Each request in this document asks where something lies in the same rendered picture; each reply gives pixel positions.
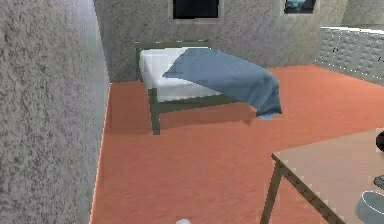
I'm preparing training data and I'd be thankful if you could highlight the green framed bed white mattress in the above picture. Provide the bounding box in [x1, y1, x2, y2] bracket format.
[134, 40, 258, 136]

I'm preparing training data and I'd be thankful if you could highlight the framed blue wall picture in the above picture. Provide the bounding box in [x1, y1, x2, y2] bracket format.
[283, 0, 317, 15]

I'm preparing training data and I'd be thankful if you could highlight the tan wooden table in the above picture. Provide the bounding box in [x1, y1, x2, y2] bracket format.
[260, 128, 384, 224]

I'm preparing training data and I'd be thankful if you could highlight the blue blanket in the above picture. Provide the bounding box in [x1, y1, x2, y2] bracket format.
[162, 47, 283, 121]

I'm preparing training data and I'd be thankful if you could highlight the pale blue bowl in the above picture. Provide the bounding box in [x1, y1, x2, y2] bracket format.
[354, 190, 384, 224]

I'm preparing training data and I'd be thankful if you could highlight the black round object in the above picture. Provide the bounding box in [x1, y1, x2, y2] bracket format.
[375, 131, 384, 153]

